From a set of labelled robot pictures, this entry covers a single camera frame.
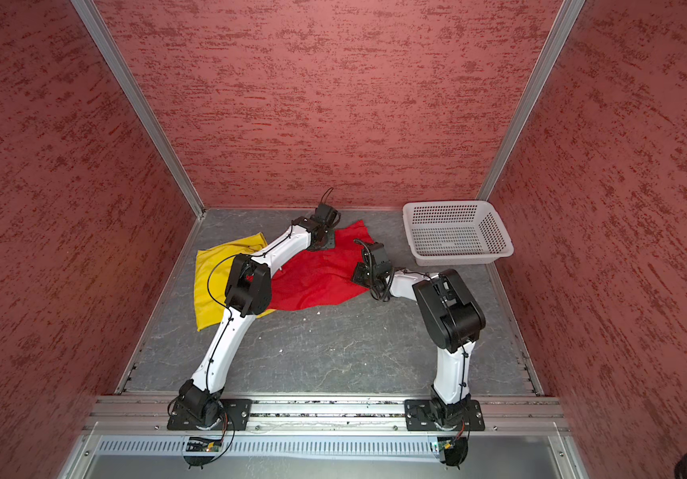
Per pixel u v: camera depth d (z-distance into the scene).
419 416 0.74
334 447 0.77
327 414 0.76
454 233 1.14
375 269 0.79
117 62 0.79
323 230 0.87
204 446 0.72
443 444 0.72
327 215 0.87
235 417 0.74
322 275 0.99
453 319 0.49
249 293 0.66
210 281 0.96
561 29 0.74
